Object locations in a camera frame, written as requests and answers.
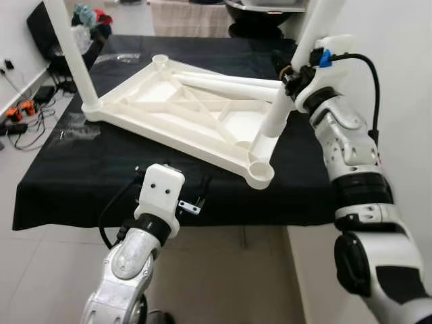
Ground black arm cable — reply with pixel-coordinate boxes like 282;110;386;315
98;170;146;250
329;53;381;144

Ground grey left robot foot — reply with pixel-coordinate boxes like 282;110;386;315
145;310;178;324

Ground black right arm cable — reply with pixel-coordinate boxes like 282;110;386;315
329;53;381;144

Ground black power strip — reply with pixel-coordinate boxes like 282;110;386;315
0;121;29;135

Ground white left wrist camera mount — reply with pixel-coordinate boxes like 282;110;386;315
134;164;186;238

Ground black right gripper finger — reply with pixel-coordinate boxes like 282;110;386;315
272;49;296;76

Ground teal cloth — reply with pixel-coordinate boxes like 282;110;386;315
73;3;97;26

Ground large black round bowl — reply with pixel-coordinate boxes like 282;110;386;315
223;0;313;38

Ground red cloth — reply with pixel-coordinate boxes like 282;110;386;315
94;8;113;25

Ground black floor cables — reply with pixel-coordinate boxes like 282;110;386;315
0;67;63;152

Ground white plastic table top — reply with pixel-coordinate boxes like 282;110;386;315
81;54;298;190

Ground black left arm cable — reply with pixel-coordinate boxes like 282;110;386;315
98;170;146;250

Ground black power adapter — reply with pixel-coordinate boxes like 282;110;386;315
34;86;57;104

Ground beige woven mat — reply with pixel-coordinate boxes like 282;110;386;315
150;0;234;38

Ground black tablecloth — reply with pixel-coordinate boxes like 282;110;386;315
12;34;338;232

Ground clear tape strip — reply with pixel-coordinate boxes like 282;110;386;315
94;53;141;65

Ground clear plastic bag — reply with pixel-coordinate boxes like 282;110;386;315
71;27;94;55

